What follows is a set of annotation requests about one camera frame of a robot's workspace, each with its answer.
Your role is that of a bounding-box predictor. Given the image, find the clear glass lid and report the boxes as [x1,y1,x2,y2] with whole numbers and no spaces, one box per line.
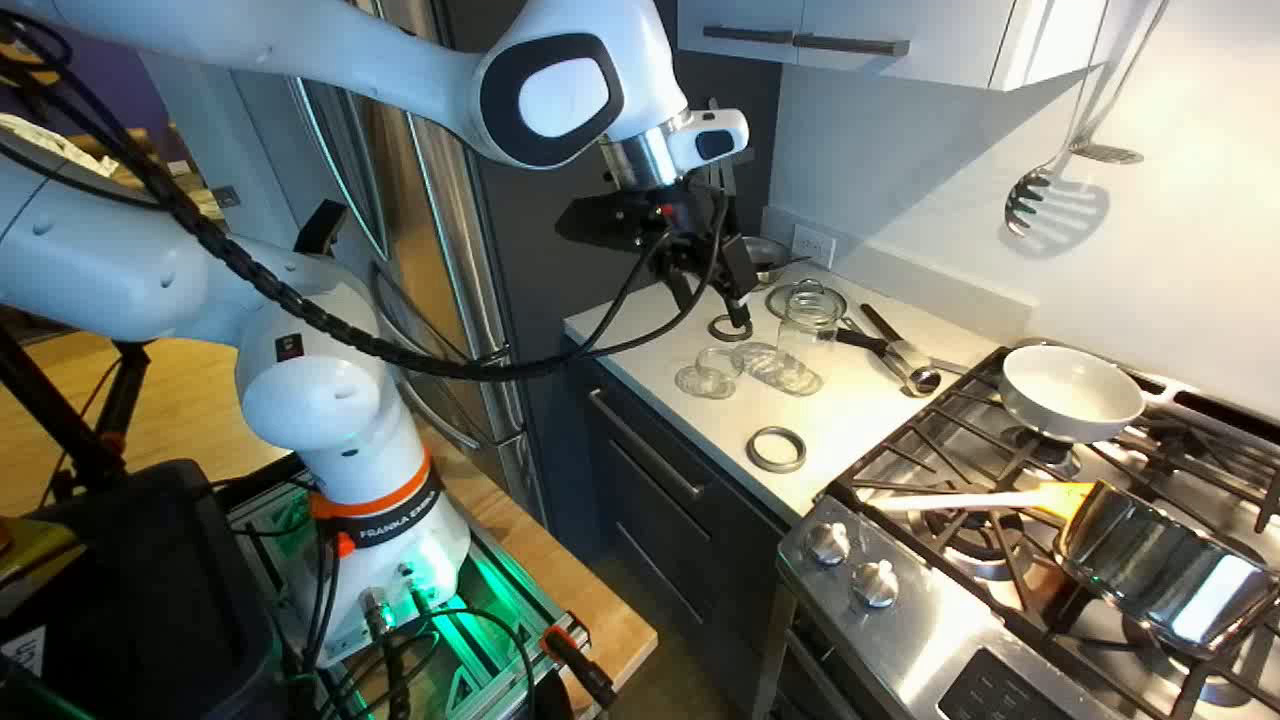
[672,348,745,404]
[729,339,793,382]
[766,355,829,401]

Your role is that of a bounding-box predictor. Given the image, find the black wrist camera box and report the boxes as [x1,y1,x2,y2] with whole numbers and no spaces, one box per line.
[551,190,672,256]

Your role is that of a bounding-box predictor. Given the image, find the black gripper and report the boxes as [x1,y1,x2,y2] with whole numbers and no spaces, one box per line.
[655,183,766,318]

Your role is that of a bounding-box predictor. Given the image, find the green lit robot base platform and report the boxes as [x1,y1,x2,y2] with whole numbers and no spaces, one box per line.
[232,474,597,720]

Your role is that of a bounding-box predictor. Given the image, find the hanging metal utensil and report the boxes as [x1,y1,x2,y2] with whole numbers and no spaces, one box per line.
[1070,0,1151,167]

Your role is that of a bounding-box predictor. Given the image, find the stainless steel gas stove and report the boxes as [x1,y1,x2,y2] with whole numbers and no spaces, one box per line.
[747,335,1280,720]

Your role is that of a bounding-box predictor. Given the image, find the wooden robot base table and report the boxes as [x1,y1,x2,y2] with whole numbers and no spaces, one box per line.
[420,432,659,720]

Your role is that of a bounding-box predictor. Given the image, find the stainless steel refrigerator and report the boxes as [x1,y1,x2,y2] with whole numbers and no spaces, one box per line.
[232,0,543,525]

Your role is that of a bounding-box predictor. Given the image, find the hanging slotted spatula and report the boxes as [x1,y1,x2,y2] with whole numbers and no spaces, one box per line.
[1000,0,1173,265]

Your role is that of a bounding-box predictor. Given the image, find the clear glass jar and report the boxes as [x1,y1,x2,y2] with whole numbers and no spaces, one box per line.
[776,282,854,368]

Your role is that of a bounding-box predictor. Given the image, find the dark jar ring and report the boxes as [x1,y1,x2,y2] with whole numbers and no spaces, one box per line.
[706,307,756,344]

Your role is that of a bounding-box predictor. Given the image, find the silver stove knob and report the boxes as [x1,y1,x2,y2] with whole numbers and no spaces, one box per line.
[854,555,903,614]
[805,515,858,568]

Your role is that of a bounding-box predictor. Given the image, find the black camera stand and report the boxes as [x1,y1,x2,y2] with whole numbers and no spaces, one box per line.
[0,316,151,498]

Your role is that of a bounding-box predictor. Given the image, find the white upper cabinet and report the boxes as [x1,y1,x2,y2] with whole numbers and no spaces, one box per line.
[672,0,1112,94]

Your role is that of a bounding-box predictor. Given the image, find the black corrugated cable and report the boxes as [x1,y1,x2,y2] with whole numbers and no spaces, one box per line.
[0,23,733,387]

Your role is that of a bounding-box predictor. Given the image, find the white frying pan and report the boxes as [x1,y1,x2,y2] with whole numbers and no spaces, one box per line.
[998,339,1151,442]

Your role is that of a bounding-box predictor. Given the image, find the pale jar ring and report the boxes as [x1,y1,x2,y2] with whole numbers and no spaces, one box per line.
[745,425,813,478]

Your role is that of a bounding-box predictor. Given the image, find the black equipment box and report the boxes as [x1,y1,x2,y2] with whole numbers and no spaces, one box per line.
[0,455,289,720]

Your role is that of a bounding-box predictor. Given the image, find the wooden spoon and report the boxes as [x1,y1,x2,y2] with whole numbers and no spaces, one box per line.
[854,474,1099,526]

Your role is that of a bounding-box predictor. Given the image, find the metal kitchen tongs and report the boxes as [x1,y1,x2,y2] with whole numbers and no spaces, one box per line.
[829,298,948,401]

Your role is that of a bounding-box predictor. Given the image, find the white wall outlet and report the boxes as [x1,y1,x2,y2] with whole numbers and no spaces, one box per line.
[788,225,843,272]

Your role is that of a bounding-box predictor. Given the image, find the stainless steel pot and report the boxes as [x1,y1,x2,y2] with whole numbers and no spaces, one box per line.
[1062,482,1271,656]

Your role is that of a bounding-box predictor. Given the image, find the dark grey drawer cabinet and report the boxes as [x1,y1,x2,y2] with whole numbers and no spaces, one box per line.
[560,335,793,720]

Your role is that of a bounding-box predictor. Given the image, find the steel bar drawer handle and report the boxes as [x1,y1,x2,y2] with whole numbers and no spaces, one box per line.
[584,382,710,503]
[610,515,713,633]

